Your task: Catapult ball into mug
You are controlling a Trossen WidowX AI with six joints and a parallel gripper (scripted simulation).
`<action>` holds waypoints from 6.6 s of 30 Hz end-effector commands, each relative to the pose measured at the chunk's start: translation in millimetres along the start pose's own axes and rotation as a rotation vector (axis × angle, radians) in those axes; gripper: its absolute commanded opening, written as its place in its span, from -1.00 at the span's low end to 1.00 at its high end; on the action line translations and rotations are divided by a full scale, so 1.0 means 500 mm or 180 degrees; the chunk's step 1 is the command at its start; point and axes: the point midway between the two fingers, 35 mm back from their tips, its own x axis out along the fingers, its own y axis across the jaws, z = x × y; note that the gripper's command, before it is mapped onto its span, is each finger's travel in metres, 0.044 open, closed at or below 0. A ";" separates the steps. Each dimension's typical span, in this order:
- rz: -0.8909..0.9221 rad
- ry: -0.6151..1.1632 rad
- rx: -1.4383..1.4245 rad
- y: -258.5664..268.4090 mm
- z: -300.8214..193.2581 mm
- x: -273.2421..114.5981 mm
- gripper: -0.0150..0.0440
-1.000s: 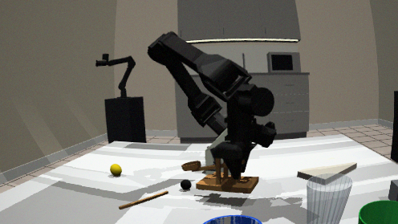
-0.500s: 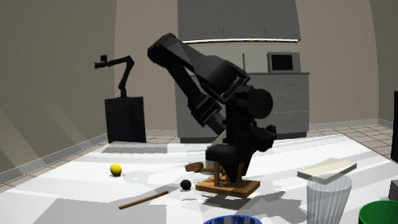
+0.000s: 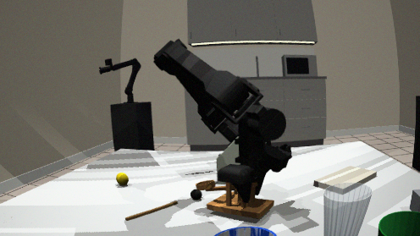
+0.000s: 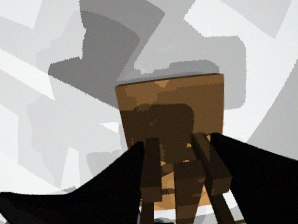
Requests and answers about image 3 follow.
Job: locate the brown wooden stick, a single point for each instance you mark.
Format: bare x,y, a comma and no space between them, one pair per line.
150,211

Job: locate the yellow ball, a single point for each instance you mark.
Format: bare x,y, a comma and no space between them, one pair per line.
122,178

